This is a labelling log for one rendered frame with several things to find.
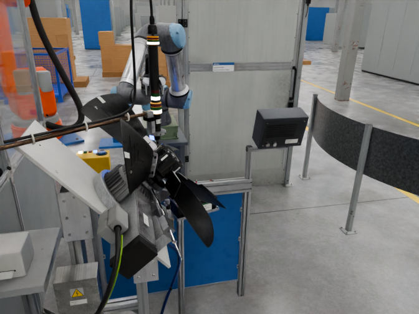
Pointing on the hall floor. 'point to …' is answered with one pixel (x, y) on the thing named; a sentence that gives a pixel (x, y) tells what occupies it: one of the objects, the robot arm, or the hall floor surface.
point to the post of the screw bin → (181, 267)
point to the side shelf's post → (30, 304)
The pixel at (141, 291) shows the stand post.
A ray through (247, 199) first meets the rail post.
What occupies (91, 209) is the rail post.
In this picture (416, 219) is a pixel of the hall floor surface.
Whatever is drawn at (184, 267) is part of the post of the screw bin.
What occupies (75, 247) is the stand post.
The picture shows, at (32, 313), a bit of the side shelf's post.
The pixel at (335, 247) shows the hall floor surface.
